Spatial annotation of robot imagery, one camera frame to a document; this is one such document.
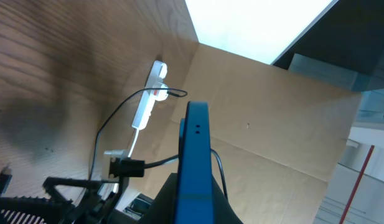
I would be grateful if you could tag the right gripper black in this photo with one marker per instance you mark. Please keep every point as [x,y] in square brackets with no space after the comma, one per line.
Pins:
[95,202]

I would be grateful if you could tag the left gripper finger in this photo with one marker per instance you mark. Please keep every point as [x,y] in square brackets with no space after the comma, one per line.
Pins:
[163,207]

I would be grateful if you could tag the white USB charger plug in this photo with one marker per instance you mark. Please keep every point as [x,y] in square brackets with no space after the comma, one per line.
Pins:
[160,94]

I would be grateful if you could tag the cardboard panel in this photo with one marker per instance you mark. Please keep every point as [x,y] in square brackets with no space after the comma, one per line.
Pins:
[279,134]

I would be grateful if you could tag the white power strip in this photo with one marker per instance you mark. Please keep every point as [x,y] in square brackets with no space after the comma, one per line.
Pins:
[147,101]

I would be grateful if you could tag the blue Samsung Galaxy smartphone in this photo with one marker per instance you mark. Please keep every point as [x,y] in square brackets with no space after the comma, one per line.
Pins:
[194,176]

